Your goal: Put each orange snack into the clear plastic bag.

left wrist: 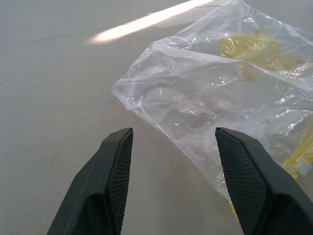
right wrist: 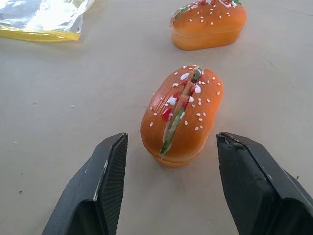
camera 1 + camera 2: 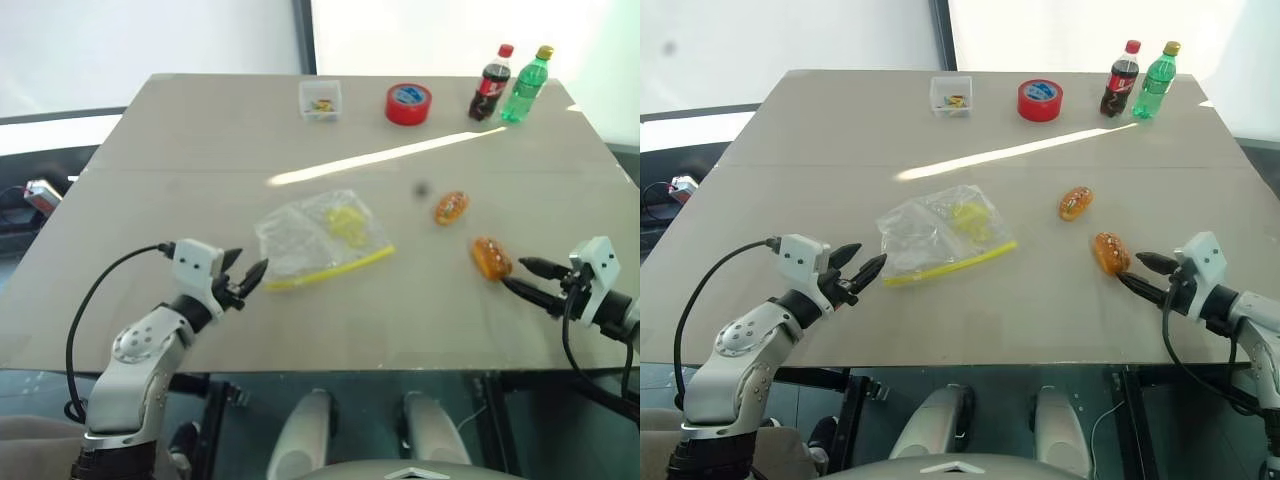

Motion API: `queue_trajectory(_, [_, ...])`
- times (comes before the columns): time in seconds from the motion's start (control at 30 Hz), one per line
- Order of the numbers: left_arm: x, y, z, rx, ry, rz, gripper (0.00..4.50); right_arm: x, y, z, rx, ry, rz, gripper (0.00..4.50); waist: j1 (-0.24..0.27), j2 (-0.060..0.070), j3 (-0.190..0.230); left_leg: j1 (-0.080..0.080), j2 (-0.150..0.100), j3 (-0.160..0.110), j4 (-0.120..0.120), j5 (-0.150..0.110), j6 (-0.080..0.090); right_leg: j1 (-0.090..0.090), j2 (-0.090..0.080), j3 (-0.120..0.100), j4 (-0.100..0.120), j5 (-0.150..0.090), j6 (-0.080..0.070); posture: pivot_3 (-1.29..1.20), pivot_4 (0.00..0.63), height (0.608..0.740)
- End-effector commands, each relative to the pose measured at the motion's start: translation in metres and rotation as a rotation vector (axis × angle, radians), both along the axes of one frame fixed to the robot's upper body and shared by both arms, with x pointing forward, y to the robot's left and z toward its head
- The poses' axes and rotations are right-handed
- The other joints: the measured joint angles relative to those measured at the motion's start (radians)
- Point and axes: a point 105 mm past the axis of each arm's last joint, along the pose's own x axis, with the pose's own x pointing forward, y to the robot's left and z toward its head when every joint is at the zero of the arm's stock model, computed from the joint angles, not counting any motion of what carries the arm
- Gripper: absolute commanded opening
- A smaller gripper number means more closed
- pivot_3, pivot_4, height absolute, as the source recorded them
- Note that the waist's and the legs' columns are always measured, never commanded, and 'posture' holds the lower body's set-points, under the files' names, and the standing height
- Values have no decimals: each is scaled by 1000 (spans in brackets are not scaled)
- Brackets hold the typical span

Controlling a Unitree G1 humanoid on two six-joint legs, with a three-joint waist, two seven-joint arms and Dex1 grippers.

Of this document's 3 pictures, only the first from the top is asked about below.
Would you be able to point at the clear plastic bag yellow zip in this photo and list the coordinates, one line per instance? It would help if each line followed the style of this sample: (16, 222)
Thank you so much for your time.
(195, 85)

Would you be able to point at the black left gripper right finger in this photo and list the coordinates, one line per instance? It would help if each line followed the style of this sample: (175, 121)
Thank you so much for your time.
(256, 191)

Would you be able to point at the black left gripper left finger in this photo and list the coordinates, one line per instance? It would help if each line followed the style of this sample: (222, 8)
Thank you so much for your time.
(97, 186)

